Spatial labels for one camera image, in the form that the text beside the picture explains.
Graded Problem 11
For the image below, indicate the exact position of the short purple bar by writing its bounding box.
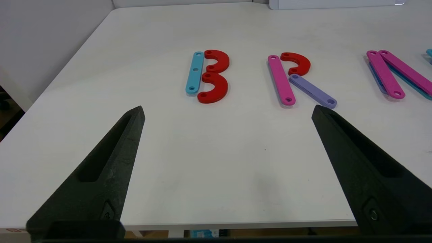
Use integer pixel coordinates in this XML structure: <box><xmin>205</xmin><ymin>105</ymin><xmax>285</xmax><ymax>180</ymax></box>
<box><xmin>289</xmin><ymin>74</ymin><xmax>338</xmax><ymax>109</ymax></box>

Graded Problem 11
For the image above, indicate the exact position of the red C-shaped piece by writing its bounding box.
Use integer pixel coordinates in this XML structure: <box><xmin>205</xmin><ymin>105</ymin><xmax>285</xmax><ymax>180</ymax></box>
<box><xmin>197</xmin><ymin>72</ymin><xmax>228</xmax><ymax>104</ymax></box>
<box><xmin>204</xmin><ymin>50</ymin><xmax>230</xmax><ymax>73</ymax></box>
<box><xmin>280</xmin><ymin>52</ymin><xmax>311</xmax><ymax>77</ymax></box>

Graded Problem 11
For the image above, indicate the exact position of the long pink bar with holes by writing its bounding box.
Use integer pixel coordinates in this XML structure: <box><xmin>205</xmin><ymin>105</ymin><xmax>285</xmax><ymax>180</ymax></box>
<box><xmin>379</xmin><ymin>50</ymin><xmax>432</xmax><ymax>100</ymax></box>
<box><xmin>367</xmin><ymin>50</ymin><xmax>406</xmax><ymax>100</ymax></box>
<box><xmin>268</xmin><ymin>55</ymin><xmax>296</xmax><ymax>106</ymax></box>

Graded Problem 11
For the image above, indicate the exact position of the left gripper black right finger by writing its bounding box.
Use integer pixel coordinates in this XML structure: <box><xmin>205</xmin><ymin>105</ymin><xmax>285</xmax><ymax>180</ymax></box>
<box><xmin>311</xmin><ymin>105</ymin><xmax>432</xmax><ymax>235</ymax></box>

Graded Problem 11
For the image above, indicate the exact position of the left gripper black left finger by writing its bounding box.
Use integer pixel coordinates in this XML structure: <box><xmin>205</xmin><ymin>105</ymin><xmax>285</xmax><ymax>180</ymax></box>
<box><xmin>26</xmin><ymin>106</ymin><xmax>145</xmax><ymax>240</ymax></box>

